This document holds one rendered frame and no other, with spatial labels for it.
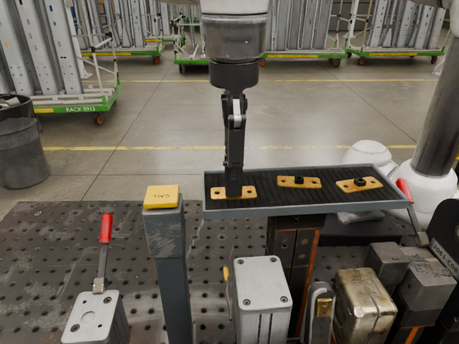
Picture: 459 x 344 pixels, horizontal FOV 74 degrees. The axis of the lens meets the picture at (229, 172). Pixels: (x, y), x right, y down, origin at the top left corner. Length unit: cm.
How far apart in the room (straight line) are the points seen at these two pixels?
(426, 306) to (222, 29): 55
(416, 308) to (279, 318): 26
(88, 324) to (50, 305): 56
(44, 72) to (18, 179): 186
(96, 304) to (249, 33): 46
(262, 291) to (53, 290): 78
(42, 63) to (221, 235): 380
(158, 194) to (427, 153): 73
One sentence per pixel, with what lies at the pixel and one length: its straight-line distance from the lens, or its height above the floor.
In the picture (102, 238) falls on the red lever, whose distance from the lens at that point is 59.
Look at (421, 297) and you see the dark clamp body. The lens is 64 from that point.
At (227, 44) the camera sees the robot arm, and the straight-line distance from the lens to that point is 43.
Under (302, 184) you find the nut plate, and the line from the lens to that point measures 61.
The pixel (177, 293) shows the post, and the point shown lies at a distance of 74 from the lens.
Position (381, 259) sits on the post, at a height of 110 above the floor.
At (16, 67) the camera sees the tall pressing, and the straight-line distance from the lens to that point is 474.
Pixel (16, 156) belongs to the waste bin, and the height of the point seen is 31.
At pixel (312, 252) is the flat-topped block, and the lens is 68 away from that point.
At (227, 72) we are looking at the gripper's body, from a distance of 45.
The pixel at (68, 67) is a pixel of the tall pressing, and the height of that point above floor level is 64.
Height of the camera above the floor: 149
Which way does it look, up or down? 31 degrees down
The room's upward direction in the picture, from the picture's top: straight up
